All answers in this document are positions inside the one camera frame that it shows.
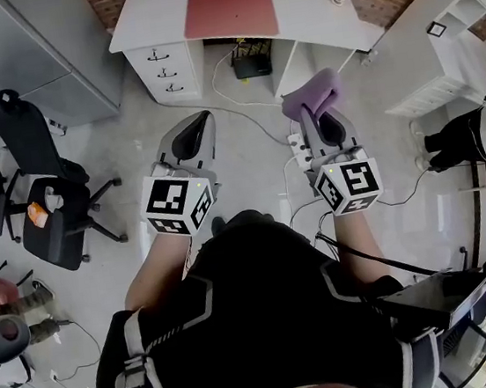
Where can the person's left forearm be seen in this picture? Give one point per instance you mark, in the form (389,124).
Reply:
(159,266)

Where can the person's black clothed torso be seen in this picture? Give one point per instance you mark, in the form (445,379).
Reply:
(264,319)

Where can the white power strip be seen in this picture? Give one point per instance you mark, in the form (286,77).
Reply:
(299,148)

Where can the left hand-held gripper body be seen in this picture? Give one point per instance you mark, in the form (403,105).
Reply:
(172,198)

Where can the white shelf unit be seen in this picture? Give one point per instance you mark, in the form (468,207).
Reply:
(444,73)

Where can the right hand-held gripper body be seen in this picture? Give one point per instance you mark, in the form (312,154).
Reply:
(352,183)

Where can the person's right forearm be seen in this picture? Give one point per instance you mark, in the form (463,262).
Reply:
(358,240)

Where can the black box under desk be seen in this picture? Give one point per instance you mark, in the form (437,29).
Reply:
(252,61)

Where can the orange packet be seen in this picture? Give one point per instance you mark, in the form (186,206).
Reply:
(38,213)

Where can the white desk with drawers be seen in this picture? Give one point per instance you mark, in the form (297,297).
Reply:
(150,28)

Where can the black office chair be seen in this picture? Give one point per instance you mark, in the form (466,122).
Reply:
(26,133)

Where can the grey metal cabinet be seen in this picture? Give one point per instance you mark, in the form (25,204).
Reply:
(29,52)

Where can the black open case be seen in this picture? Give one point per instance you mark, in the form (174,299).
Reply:
(434,301)

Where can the purple cloth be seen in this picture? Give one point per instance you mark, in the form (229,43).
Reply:
(311,88)

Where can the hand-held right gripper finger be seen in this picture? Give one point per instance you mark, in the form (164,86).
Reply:
(313,135)
(348,135)

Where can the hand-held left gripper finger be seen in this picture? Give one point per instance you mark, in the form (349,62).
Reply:
(175,137)
(211,139)

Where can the red mouse pad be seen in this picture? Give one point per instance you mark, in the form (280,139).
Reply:
(227,9)

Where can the black picture frame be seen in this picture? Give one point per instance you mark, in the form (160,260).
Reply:
(436,29)

